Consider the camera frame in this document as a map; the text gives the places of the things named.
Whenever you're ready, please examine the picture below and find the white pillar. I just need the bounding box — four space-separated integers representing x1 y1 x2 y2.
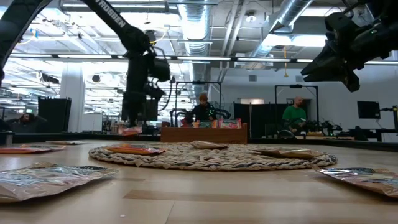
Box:
59 62 86 134

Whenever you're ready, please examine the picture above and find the black computer monitor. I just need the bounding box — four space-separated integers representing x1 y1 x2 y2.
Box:
356 100 381 120
146 98 159 122

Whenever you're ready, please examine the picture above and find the black desk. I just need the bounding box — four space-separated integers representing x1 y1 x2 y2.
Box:
348 126 398 143

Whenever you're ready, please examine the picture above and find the black cabinet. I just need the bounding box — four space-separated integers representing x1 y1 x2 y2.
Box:
37 96 72 134

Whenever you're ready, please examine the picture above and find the wooden compartment box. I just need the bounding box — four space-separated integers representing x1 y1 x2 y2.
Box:
160 123 249 144

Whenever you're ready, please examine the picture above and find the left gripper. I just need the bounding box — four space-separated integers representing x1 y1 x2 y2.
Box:
122 51 167 128

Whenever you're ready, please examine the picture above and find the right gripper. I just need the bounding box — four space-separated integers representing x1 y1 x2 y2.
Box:
300 27 388 93

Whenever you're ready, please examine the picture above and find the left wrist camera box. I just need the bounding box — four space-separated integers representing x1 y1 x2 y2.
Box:
148 58 172 83

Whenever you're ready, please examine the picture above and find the person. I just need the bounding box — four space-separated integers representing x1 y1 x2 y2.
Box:
190 92 218 123
6 112 47 134
281 96 308 134

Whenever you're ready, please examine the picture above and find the black partition screen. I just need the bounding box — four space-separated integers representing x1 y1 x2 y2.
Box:
233 102 312 138

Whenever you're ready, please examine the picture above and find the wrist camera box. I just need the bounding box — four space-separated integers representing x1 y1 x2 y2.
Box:
148 58 172 83
324 11 358 43

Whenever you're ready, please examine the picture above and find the long linear light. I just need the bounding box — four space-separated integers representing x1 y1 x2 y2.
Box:
9 53 398 66

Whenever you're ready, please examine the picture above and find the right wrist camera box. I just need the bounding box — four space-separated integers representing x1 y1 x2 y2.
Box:
324 11 358 43

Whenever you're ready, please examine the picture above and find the black robot station frame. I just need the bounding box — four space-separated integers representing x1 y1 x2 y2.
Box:
274 83 320 133
175 80 223 128

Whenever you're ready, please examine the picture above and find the round woven placemat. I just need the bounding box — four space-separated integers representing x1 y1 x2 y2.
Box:
88 142 338 172

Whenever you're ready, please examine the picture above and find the beige tea packet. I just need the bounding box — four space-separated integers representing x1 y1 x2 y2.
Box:
189 140 229 150
251 147 324 160
45 140 89 146
0 161 119 205
310 164 398 199

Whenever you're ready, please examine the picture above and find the yellow hanging cord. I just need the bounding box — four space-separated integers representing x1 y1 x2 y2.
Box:
282 46 289 78

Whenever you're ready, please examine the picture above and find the black aluminium table frame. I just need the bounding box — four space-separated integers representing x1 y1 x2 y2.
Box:
0 132 398 153

